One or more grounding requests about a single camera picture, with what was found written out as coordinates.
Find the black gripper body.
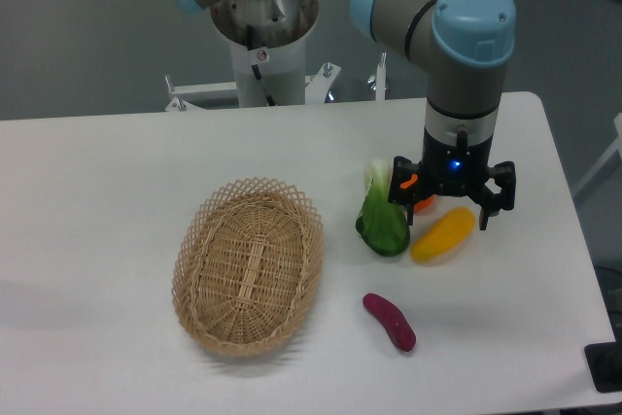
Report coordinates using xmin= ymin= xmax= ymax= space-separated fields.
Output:
xmin=415 ymin=129 xmax=494 ymax=198

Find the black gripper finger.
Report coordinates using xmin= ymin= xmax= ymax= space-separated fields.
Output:
xmin=388 ymin=156 xmax=421 ymax=225
xmin=473 ymin=161 xmax=516 ymax=230

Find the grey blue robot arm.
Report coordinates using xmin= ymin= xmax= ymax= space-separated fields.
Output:
xmin=175 ymin=0 xmax=516 ymax=225

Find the purple sweet potato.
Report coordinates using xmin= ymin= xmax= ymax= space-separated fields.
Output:
xmin=363 ymin=293 xmax=417 ymax=353

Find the orange carrot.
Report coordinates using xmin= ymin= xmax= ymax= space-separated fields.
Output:
xmin=399 ymin=174 xmax=436 ymax=214

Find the green bok choy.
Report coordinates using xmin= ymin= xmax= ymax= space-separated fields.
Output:
xmin=355 ymin=158 xmax=410 ymax=258

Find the yellow mango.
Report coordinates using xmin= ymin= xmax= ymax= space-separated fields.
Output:
xmin=410 ymin=207 xmax=475 ymax=263

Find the woven wicker basket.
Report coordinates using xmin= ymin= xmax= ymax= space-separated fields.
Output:
xmin=172 ymin=178 xmax=324 ymax=358

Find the black device at table edge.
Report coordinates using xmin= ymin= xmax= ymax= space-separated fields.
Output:
xmin=584 ymin=342 xmax=622 ymax=394

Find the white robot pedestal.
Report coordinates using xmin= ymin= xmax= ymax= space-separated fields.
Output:
xmin=210 ymin=0 xmax=319 ymax=108

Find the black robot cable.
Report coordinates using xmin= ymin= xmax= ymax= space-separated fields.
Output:
xmin=245 ymin=24 xmax=277 ymax=108

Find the white metal base frame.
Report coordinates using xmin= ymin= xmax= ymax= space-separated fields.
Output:
xmin=163 ymin=51 xmax=392 ymax=113

